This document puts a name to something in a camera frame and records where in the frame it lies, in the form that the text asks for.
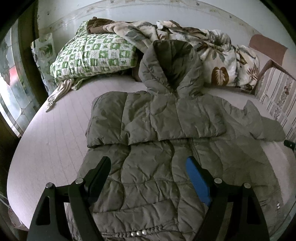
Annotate olive puffer jacket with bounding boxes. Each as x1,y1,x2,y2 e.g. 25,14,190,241
78,40,285,240

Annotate striped floral bed side cloth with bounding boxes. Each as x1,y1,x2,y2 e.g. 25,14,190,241
255,67,295,142

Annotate leaf print blanket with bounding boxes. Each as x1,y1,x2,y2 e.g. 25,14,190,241
86,17,259,91

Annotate beige striped cloth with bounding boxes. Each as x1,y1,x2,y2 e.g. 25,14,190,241
45,78,74,112

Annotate floral curtain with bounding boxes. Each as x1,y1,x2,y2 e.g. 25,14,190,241
31,33,57,95

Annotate green white checkered pillow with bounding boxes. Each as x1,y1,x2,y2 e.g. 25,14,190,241
50,21,137,83

